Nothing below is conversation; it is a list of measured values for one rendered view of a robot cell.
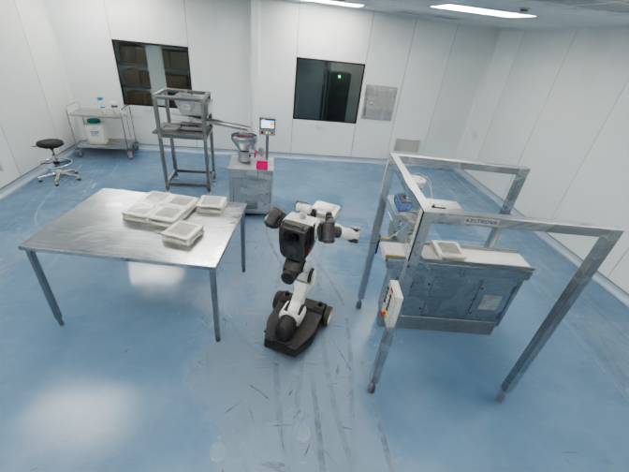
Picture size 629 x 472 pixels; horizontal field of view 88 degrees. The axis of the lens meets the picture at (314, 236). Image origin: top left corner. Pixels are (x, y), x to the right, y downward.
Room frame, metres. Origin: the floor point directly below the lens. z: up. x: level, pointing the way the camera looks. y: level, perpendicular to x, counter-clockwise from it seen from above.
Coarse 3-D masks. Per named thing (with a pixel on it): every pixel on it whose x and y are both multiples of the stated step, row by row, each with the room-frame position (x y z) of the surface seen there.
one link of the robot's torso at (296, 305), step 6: (312, 276) 2.31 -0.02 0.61; (294, 282) 2.34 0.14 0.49; (300, 282) 2.33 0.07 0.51; (306, 282) 2.35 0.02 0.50; (312, 282) 2.32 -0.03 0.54; (300, 288) 2.29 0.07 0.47; (306, 288) 2.30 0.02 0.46; (294, 294) 2.26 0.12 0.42; (300, 294) 2.25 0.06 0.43; (306, 294) 2.32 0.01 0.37; (294, 300) 2.22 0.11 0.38; (300, 300) 2.22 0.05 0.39; (288, 306) 2.18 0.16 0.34; (294, 306) 2.17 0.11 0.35; (300, 306) 2.18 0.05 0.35; (294, 312) 2.14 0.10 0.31; (300, 312) 2.15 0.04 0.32
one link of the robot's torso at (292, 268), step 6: (288, 258) 2.07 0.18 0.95; (288, 264) 2.03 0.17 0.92; (294, 264) 2.03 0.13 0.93; (300, 264) 2.04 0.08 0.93; (288, 270) 1.99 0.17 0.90; (294, 270) 2.00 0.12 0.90; (282, 276) 1.97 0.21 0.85; (288, 276) 1.95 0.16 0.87; (294, 276) 1.96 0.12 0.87; (288, 282) 1.95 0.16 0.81
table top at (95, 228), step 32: (96, 192) 2.91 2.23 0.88; (128, 192) 2.99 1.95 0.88; (64, 224) 2.28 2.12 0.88; (96, 224) 2.34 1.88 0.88; (128, 224) 2.40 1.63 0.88; (224, 224) 2.58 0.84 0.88; (96, 256) 1.93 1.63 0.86; (128, 256) 1.96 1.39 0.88; (160, 256) 2.01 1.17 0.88; (192, 256) 2.05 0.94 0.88
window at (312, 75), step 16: (304, 64) 7.23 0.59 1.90; (320, 64) 7.28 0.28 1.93; (336, 64) 7.33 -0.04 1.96; (352, 64) 7.38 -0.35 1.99; (304, 80) 7.23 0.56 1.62; (320, 80) 7.28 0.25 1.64; (336, 80) 7.34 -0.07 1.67; (352, 80) 7.39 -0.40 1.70; (304, 96) 7.23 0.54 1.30; (320, 96) 7.29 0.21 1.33; (336, 96) 7.34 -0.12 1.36; (352, 96) 7.40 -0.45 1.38; (304, 112) 7.24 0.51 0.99; (320, 112) 7.29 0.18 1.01; (336, 112) 7.35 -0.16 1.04; (352, 112) 7.41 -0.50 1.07
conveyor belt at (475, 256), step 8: (384, 248) 2.48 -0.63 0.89; (392, 248) 2.49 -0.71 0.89; (400, 248) 2.51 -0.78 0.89; (424, 248) 2.56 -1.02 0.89; (384, 256) 2.37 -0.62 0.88; (424, 256) 2.43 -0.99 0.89; (432, 256) 2.45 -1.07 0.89; (472, 256) 2.52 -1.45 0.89; (480, 256) 2.54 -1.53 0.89; (488, 256) 2.56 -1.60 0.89; (496, 256) 2.57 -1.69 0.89; (504, 256) 2.59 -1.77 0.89; (512, 256) 2.61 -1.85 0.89; (520, 256) 2.63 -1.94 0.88; (512, 264) 2.46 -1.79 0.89; (520, 264) 2.48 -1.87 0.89; (528, 264) 2.49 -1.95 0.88
